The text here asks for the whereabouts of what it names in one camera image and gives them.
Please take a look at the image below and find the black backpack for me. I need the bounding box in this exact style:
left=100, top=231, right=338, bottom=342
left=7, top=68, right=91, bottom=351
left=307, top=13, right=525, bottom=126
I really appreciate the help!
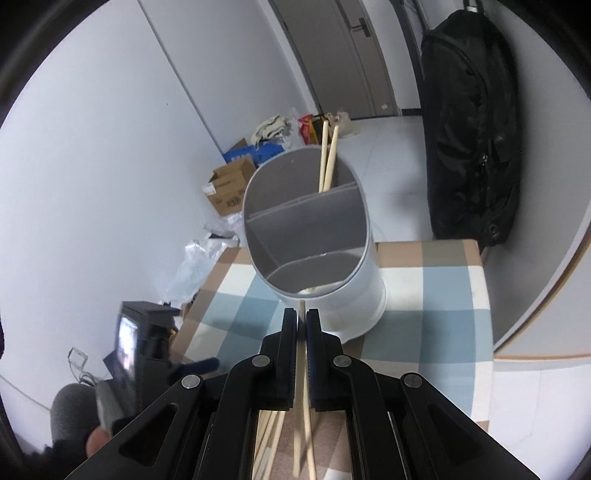
left=420, top=9, right=522, bottom=250

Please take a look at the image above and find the person's left forearm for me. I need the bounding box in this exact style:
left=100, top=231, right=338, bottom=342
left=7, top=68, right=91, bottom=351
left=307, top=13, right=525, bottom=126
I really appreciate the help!
left=18, top=383, right=102, bottom=480

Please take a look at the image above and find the white utensil holder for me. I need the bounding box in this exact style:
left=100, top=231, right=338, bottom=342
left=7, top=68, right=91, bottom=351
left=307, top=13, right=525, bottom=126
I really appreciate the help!
left=241, top=144, right=387, bottom=343

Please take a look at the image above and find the beige plastic bag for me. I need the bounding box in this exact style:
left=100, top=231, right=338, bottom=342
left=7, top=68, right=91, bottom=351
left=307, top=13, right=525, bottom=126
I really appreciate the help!
left=325, top=111, right=358, bottom=138

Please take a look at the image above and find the thin floor cable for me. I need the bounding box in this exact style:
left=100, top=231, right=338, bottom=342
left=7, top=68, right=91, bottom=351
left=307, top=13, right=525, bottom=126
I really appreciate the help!
left=0, top=375, right=52, bottom=411

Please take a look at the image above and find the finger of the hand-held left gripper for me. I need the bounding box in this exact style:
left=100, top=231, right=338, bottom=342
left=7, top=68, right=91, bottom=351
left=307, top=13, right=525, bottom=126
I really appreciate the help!
left=178, top=357, right=219, bottom=377

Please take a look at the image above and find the grey door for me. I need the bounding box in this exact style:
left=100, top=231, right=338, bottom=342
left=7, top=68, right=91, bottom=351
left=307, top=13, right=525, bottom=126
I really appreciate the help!
left=270, top=0, right=399, bottom=121

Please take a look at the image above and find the brown cardboard box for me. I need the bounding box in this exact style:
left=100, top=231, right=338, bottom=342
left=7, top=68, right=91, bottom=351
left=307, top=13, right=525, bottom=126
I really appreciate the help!
left=202, top=157, right=257, bottom=217

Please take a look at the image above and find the small clear plastic case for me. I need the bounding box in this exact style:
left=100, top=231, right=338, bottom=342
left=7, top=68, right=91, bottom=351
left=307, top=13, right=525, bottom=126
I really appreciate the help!
left=67, top=347, right=89, bottom=376

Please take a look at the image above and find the person's left hand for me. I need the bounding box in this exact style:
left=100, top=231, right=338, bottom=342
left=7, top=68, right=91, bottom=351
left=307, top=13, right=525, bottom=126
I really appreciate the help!
left=87, top=418, right=122, bottom=459

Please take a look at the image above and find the checkered tablecloth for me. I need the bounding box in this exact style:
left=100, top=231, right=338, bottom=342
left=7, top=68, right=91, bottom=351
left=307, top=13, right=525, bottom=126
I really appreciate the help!
left=171, top=239, right=492, bottom=480

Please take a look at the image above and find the red bag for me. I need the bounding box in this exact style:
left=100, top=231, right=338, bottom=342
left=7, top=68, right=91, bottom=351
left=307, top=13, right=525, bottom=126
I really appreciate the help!
left=298, top=114, right=324, bottom=145

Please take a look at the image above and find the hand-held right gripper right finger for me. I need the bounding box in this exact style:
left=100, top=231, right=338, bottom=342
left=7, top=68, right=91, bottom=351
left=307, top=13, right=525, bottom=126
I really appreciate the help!
left=307, top=309, right=541, bottom=480

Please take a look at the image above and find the blue cardboard box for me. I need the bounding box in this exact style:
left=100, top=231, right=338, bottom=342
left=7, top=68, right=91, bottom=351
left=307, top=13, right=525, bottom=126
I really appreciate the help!
left=222, top=138, right=284, bottom=169

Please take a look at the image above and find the crumpled clear plastic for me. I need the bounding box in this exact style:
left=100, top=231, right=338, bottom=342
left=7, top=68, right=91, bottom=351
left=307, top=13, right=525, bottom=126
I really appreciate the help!
left=164, top=231, right=241, bottom=305

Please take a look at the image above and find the white wood-edged board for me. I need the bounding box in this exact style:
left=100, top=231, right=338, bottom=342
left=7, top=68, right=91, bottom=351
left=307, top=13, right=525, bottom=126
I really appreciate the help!
left=492, top=92, right=591, bottom=361

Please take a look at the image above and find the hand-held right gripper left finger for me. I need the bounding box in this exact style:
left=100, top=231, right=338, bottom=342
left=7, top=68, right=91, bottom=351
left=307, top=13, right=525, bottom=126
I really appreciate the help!
left=65, top=308, right=299, bottom=480

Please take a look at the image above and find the grey cloth pile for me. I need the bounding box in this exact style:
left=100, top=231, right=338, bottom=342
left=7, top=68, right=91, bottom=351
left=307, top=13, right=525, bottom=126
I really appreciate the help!
left=249, top=114, right=294, bottom=147

